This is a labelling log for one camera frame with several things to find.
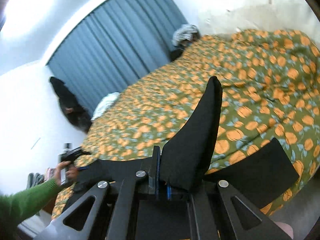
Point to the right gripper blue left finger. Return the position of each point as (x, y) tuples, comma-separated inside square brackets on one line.
[(154, 171)]

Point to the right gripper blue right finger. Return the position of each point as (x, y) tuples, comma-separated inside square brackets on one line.
[(169, 192)]

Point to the black pants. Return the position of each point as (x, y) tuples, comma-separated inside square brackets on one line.
[(185, 158)]

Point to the green sleeved left forearm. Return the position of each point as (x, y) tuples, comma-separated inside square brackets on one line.
[(18, 207)]

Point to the person's left hand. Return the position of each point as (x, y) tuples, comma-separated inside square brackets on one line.
[(65, 174)]

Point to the black hanging bag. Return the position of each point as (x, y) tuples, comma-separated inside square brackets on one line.
[(70, 107)]

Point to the white folded cloth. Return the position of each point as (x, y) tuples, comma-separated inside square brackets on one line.
[(106, 103)]

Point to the blue-grey curtain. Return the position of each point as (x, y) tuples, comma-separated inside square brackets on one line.
[(114, 46)]

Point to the grey white cloth pile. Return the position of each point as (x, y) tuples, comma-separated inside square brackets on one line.
[(186, 33)]

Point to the green orange floral bedspread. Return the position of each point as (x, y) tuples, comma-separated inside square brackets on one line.
[(270, 83)]

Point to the cream headboard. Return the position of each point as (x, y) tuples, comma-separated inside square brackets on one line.
[(266, 17)]

